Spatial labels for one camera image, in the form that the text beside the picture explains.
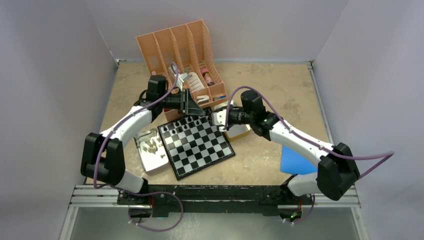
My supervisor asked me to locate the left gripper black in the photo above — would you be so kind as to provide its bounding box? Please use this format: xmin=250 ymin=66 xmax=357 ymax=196
xmin=159 ymin=88 xmax=205 ymax=116

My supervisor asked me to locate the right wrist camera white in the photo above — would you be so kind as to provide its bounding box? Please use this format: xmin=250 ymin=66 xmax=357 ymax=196
xmin=211 ymin=106 xmax=236 ymax=132

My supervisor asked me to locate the white paper pack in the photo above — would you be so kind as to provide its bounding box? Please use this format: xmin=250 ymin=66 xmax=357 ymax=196
xmin=187 ymin=72 xmax=205 ymax=92

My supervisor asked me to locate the silver metal tin tray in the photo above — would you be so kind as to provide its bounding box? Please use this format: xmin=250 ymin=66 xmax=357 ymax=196
xmin=133 ymin=127 xmax=169 ymax=175

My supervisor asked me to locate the black metal base rail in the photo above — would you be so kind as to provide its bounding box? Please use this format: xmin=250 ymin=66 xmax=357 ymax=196
xmin=67 ymin=183 xmax=361 ymax=218

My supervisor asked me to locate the pile of white chess pieces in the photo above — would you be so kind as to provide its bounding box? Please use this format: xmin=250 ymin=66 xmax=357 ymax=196
xmin=138 ymin=128 xmax=166 ymax=159

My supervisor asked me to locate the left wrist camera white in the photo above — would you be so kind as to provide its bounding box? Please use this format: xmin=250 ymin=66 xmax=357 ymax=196
xmin=168 ymin=64 xmax=190 ymax=90

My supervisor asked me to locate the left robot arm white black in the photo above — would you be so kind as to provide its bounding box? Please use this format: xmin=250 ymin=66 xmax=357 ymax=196
xmin=80 ymin=75 xmax=206 ymax=205

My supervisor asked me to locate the peach plastic desk organizer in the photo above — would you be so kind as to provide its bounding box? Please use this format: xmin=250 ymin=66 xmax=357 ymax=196
xmin=136 ymin=20 xmax=228 ymax=108

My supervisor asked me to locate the black white chess board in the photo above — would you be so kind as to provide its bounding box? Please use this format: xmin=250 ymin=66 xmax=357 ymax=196
xmin=157 ymin=114 xmax=236 ymax=181

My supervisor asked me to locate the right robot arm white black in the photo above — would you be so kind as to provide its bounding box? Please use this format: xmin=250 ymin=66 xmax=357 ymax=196
xmin=217 ymin=89 xmax=360 ymax=204

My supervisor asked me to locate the blue grey small object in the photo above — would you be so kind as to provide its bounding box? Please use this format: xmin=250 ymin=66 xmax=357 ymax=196
xmin=213 ymin=95 xmax=227 ymax=101

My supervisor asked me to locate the blue foam pad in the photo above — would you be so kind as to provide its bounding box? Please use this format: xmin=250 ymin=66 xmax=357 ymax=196
xmin=280 ymin=146 xmax=318 ymax=175

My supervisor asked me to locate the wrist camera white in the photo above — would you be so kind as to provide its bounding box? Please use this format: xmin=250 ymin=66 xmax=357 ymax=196
xmin=168 ymin=64 xmax=190 ymax=90
xmin=211 ymin=106 xmax=236 ymax=132

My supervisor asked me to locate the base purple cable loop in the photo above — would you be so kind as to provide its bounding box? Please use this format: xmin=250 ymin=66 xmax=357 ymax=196
xmin=119 ymin=188 xmax=184 ymax=233

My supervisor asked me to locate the pink bottle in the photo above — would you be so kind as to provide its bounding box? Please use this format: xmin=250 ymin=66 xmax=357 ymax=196
xmin=200 ymin=67 xmax=215 ymax=87

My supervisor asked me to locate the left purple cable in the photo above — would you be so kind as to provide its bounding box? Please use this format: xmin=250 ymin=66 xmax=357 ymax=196
xmin=92 ymin=62 xmax=181 ymax=190

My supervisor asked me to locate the white stapler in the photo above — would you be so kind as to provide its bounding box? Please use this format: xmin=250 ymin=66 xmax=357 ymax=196
xmin=196 ymin=95 xmax=210 ymax=106

